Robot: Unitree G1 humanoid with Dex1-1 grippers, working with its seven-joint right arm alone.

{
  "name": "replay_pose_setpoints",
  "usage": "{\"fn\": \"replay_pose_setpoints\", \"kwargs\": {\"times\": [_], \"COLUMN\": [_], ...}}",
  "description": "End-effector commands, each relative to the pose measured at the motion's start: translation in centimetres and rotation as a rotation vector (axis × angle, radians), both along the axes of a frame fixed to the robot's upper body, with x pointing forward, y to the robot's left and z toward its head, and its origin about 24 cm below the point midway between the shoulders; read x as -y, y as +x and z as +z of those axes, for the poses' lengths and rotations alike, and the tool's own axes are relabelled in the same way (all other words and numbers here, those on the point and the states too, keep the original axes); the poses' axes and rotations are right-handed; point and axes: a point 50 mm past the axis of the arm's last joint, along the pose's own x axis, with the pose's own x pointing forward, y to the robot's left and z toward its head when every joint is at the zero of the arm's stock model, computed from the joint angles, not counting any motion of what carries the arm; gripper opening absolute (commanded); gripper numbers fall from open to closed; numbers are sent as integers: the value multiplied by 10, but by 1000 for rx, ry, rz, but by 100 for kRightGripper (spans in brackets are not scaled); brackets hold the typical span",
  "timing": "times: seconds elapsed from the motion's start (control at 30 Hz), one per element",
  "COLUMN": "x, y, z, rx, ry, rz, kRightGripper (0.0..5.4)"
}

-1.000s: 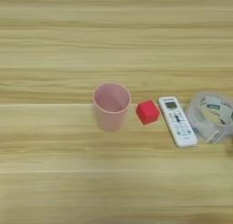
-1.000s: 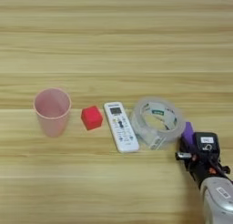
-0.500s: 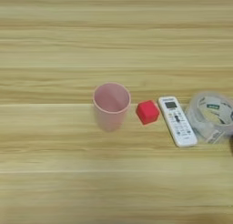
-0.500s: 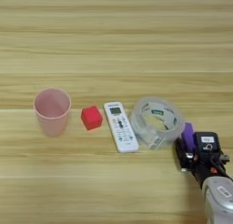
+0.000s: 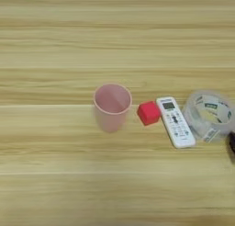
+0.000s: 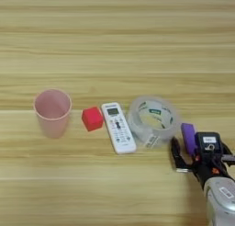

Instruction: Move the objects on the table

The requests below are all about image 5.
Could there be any pink plastic cup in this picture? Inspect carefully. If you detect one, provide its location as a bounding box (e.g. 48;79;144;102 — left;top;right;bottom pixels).
93;83;133;134

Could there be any red cube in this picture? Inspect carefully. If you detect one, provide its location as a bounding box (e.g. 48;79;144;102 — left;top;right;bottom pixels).
136;100;162;127

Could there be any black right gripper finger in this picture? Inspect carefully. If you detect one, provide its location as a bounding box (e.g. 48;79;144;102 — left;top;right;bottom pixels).
227;131;235;156

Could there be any clear adhesive tape roll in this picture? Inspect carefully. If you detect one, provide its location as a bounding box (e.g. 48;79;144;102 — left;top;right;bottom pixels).
182;89;235;144

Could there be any white remote control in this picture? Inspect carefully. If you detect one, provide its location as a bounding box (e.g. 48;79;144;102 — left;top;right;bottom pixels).
155;96;197;150

